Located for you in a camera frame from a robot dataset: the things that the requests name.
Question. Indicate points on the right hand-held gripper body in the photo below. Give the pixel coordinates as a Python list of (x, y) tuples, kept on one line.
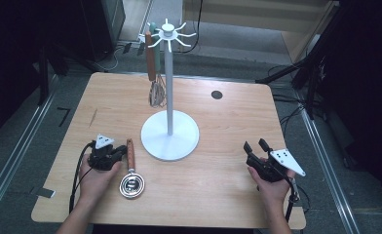
[(286, 162)]

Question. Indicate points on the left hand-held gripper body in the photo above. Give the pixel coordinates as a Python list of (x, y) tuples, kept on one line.
[(102, 157)]

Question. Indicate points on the white utensil rack stand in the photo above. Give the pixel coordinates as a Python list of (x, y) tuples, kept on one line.
[(169, 135)]

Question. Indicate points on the person's left hand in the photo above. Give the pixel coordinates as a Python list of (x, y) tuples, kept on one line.
[(96, 183)]

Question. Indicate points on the person's right hand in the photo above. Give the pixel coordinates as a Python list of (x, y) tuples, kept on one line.
[(275, 191)]

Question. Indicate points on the angled black floor tape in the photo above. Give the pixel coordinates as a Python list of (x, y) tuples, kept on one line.
[(64, 115)]

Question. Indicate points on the black round table grommet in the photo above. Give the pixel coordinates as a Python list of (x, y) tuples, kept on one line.
[(216, 95)]

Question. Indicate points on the black tripod stand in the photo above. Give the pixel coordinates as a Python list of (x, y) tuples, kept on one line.
[(312, 65)]

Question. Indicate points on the short black floor tape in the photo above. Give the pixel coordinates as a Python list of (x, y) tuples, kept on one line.
[(141, 49), (127, 47)]

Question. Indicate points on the white paper piece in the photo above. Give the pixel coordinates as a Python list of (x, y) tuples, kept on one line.
[(142, 38)]

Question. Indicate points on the dark cabinet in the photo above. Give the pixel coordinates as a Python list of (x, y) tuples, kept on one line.
[(103, 29)]

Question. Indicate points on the metal floor rail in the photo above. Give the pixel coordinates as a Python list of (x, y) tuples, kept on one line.
[(328, 172), (17, 152)]

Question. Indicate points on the black stand post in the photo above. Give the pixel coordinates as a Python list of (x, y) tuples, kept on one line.
[(43, 74)]

